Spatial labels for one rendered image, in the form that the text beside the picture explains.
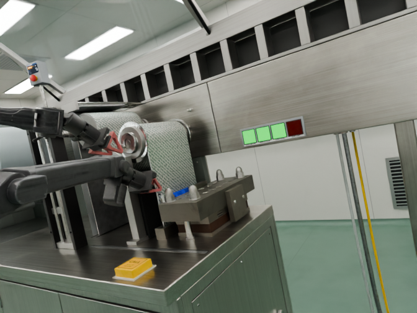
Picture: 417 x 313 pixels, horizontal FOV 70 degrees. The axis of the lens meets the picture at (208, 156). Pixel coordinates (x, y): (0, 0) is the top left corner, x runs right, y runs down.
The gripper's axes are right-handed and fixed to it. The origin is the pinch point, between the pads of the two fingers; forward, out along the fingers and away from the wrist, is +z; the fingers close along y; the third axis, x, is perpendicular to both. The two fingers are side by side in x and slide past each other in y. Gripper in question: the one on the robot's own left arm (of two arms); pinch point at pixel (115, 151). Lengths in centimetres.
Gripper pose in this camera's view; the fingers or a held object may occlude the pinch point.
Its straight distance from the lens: 109.1
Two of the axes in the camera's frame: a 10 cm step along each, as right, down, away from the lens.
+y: 8.2, -1.6, -5.6
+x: 1.7, -8.5, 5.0
